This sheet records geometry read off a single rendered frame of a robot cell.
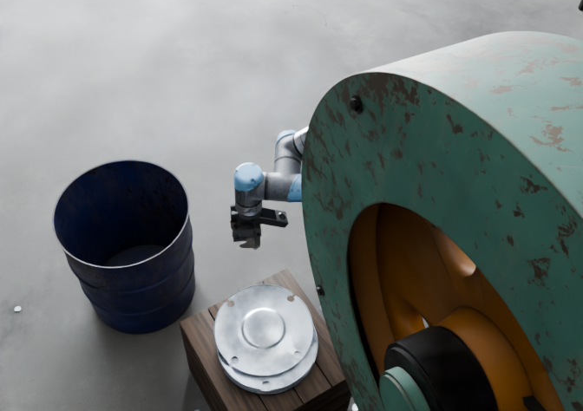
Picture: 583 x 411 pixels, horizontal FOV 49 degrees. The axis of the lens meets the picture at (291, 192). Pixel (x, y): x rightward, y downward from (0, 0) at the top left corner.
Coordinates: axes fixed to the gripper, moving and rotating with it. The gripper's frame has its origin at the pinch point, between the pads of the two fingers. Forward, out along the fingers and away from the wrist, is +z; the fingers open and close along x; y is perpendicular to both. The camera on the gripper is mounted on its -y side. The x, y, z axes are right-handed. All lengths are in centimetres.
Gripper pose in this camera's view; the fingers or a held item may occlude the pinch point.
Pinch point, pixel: (257, 244)
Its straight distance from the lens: 197.0
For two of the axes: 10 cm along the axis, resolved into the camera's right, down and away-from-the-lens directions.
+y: -9.9, 1.1, -1.3
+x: 1.7, 7.8, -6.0
